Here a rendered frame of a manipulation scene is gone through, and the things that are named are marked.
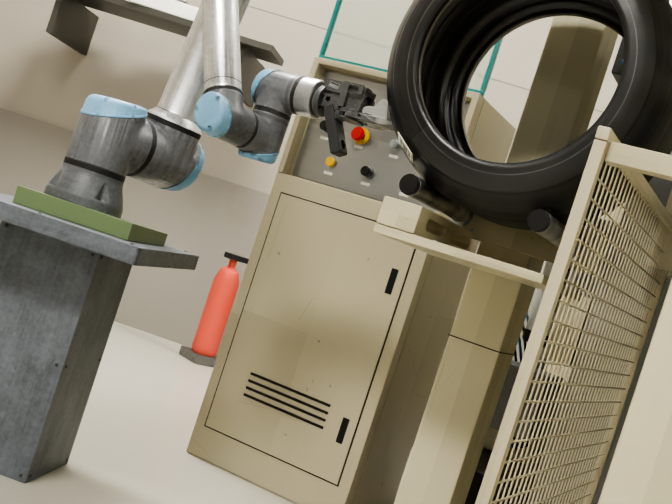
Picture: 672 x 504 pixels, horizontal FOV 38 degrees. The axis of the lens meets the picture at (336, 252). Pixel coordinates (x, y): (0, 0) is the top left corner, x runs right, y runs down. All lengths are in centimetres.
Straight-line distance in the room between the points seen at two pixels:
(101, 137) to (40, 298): 40
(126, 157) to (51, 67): 326
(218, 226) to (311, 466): 256
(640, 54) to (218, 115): 88
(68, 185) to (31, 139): 324
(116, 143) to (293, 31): 303
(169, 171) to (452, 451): 97
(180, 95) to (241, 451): 109
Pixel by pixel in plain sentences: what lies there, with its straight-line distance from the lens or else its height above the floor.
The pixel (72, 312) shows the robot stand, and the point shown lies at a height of 40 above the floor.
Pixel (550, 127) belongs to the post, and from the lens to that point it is 233.
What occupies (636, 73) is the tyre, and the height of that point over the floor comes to 121.
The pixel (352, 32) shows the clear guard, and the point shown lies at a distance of 303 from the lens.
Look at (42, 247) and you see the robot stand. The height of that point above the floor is 52.
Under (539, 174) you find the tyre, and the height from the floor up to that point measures 98.
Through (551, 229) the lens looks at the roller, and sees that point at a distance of 192.
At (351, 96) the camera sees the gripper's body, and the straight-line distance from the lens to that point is 220.
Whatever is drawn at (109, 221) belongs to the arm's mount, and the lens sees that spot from 224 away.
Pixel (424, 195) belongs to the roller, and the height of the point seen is 89.
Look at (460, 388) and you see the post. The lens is 230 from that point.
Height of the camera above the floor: 72
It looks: level
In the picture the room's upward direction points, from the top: 18 degrees clockwise
